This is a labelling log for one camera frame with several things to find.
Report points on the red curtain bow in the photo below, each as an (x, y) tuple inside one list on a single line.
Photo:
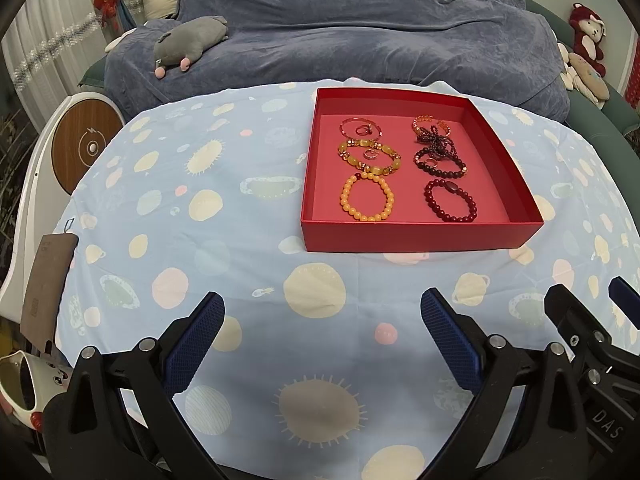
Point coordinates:
[(107, 2)]

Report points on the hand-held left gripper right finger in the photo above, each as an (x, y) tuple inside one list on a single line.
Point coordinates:
[(450, 342)]

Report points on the red cardboard box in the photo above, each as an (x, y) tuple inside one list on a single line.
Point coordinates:
[(320, 235)]

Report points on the grey plush toy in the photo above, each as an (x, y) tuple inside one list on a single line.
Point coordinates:
[(185, 42)]

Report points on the blue-grey blanket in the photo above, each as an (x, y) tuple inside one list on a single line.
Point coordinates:
[(375, 25)]

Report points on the brown cardboard tag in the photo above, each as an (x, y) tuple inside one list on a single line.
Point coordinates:
[(47, 280)]

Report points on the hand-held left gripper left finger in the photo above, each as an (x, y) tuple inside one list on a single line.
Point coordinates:
[(195, 345)]

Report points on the white curtain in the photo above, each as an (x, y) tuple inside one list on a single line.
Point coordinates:
[(50, 45)]

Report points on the red plush monkey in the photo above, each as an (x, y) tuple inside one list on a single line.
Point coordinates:
[(587, 35)]

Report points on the thin red bangle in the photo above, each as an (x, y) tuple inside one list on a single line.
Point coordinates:
[(345, 122)]

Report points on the beige plush toy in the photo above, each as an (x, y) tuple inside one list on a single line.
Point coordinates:
[(587, 80)]

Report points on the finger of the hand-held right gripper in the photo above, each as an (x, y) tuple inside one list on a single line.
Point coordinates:
[(580, 325), (627, 300)]

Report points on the blue spotted tablecloth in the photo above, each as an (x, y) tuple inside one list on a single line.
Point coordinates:
[(200, 260)]

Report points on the white round wooden-faced device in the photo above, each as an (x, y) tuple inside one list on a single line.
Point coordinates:
[(85, 145)]

